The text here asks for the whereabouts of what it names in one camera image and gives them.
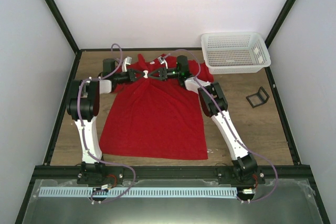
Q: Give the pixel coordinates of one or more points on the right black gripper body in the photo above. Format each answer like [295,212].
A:
[165,75]

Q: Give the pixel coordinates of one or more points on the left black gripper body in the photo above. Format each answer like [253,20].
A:
[129,72]

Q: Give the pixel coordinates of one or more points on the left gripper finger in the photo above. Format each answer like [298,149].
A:
[138,76]
[138,72]

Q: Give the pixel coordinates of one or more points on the round gold brooch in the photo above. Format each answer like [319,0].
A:
[145,74]

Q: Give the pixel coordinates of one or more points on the red t-shirt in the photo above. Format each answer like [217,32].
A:
[156,119]

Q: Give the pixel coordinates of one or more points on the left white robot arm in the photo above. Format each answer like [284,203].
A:
[83,104]

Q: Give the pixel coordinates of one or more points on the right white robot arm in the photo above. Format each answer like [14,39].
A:
[214,106]

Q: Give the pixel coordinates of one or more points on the black brooch box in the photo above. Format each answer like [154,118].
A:
[259,98]

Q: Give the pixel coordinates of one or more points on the white plastic basket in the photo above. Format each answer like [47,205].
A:
[234,52]

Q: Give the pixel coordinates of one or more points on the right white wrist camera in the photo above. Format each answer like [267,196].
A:
[162,61]

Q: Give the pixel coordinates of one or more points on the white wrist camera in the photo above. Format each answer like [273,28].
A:
[126,62]
[162,61]

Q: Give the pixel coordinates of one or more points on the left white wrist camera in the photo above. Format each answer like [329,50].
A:
[126,62]

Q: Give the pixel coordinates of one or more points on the light blue cable duct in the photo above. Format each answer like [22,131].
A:
[140,192]

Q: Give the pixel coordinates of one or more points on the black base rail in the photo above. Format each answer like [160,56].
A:
[221,174]

